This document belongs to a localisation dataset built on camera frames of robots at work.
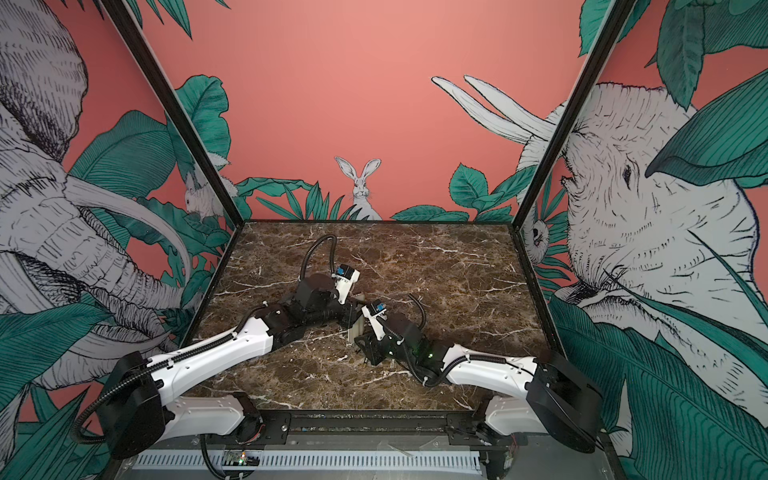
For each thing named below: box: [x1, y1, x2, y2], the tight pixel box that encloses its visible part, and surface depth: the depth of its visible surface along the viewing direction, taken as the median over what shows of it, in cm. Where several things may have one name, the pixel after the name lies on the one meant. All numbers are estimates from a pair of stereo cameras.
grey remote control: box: [348, 315, 365, 344], surface depth 78 cm
